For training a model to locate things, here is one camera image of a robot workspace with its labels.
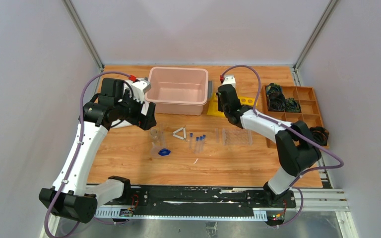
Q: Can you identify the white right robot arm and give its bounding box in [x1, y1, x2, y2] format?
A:
[217, 84, 321, 207]

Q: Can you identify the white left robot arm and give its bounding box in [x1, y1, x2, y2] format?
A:
[39, 78, 156, 223]

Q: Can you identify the small clear glass beaker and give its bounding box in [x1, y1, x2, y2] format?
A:
[149, 128, 160, 143]

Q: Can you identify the yellow test tube rack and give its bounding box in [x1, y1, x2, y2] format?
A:
[207, 95, 255, 118]

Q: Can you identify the white clay pipe triangle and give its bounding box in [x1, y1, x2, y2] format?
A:
[172, 126, 187, 141]

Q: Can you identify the pink plastic bin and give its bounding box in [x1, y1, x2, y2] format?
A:
[145, 66, 208, 116]

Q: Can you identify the blue floral rolled tie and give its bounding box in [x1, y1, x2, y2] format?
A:
[265, 83, 282, 96]

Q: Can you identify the dark rolled tie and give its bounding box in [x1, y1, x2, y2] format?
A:
[267, 92, 286, 112]

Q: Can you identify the green floral rolled tie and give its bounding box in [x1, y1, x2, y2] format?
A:
[285, 98, 301, 113]

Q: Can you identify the wooden compartment organizer tray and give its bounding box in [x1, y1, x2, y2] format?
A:
[260, 85, 329, 148]

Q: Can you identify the black rolled belt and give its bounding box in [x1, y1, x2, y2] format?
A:
[310, 126, 330, 146]

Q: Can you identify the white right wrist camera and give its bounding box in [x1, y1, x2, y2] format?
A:
[220, 75, 236, 88]

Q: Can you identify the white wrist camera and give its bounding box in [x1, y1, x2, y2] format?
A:
[127, 78, 151, 102]
[220, 75, 236, 88]

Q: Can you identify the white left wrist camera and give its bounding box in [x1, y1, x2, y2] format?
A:
[127, 78, 151, 102]

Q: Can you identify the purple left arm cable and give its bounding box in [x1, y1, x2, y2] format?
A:
[43, 71, 137, 238]

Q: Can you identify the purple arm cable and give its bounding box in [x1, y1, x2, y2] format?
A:
[219, 65, 345, 228]
[43, 71, 137, 238]

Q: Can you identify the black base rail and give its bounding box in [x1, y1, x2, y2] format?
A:
[95, 185, 296, 222]

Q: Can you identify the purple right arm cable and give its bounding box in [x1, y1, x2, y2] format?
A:
[219, 65, 345, 228]

